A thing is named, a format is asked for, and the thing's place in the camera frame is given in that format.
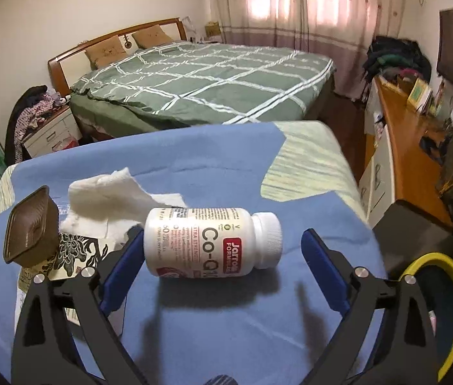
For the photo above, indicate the right brown pillow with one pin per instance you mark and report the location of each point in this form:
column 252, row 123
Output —
column 151, row 36

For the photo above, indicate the clothes pile on nightstand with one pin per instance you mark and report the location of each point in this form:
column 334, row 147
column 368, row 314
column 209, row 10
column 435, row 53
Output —
column 29, row 112

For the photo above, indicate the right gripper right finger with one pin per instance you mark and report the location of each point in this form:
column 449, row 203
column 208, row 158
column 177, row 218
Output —
column 385, row 334

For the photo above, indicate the brown pillow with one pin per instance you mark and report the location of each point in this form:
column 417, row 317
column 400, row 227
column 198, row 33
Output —
column 151, row 36
column 105, row 52

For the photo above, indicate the framed picture on sideboard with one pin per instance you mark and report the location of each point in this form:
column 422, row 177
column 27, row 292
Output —
column 420, row 96

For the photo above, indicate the bed with green quilt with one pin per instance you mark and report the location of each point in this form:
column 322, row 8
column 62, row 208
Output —
column 187, row 83

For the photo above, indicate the pink white curtains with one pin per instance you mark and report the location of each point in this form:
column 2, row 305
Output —
column 340, row 29

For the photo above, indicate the left brown pillow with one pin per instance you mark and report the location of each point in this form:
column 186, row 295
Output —
column 105, row 52

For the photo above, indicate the blue patterned table cloth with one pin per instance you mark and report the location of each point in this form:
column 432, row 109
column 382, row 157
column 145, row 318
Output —
column 271, row 326

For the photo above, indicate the floral tissue box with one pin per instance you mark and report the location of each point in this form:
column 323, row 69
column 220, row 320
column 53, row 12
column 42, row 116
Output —
column 75, row 252

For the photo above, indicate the white bedside nightstand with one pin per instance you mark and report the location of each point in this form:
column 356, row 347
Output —
column 59, row 132

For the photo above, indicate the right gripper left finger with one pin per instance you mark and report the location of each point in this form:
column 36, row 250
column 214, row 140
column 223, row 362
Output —
column 44, row 351

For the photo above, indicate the yellow rimmed trash bin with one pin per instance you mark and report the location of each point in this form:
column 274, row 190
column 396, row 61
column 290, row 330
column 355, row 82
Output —
column 434, row 275

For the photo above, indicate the tissue box on far nightstand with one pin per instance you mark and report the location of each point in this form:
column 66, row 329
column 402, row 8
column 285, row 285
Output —
column 212, row 30

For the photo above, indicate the white tissue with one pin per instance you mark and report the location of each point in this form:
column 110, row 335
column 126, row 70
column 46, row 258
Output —
column 107, row 206

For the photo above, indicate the dark clothes pile on sideboard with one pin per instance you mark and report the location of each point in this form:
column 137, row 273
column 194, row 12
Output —
column 386, row 52

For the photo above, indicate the wooden sideboard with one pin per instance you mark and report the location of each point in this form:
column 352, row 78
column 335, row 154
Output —
column 398, row 172

